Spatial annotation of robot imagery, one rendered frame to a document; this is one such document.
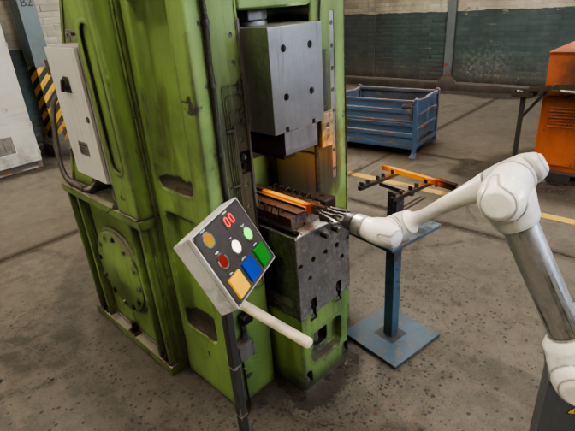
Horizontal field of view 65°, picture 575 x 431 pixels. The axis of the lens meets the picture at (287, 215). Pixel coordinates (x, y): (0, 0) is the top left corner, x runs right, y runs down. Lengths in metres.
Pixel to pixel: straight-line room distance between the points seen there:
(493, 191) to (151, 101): 1.40
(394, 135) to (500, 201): 4.54
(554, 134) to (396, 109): 1.72
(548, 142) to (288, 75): 3.84
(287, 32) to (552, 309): 1.29
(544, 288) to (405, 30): 9.10
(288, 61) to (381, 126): 4.15
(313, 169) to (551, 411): 1.40
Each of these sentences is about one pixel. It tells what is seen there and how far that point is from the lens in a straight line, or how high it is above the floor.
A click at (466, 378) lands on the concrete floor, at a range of 2.70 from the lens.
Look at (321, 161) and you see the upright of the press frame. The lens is 2.29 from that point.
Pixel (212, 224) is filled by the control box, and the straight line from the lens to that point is 1.54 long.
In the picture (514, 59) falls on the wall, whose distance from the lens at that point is 9.54.
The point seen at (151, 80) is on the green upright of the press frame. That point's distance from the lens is 2.07.
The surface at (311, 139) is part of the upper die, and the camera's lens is 1.99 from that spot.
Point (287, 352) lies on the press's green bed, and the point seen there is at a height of 0.21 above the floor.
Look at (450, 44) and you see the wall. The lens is 9.89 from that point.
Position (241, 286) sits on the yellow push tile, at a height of 1.00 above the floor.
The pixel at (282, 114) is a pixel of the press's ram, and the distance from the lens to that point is 1.84.
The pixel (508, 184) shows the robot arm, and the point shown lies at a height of 1.35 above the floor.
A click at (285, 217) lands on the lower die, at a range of 2.02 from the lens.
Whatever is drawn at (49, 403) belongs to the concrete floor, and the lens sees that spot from 2.91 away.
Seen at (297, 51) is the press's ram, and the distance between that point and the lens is 1.88.
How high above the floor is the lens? 1.85
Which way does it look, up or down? 25 degrees down
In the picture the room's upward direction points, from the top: 4 degrees counter-clockwise
